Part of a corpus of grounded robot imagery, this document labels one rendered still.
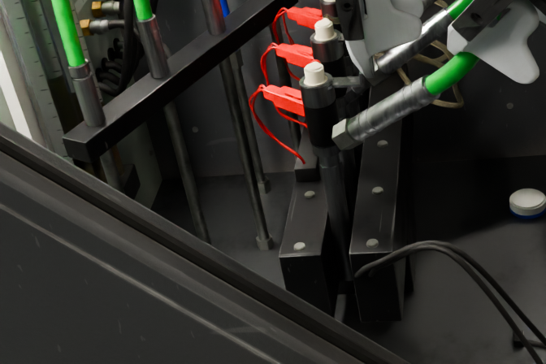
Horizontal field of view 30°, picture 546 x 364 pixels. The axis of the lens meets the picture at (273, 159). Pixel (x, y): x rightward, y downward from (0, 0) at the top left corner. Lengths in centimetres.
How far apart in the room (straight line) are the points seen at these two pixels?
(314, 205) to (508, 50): 37
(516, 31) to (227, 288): 22
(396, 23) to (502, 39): 19
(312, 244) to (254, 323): 37
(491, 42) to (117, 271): 26
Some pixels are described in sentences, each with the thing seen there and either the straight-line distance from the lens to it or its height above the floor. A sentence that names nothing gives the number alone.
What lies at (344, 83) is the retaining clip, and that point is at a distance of 84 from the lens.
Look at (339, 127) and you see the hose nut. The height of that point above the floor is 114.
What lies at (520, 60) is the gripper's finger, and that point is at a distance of 62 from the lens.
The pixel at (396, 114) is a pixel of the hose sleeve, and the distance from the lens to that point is 71.
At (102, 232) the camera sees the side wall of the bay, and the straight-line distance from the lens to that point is 52.
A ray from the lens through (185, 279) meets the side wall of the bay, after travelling 52.
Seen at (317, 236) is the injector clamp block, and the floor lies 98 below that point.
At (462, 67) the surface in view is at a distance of 67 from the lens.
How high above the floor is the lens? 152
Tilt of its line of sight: 32 degrees down
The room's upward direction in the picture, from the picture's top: 12 degrees counter-clockwise
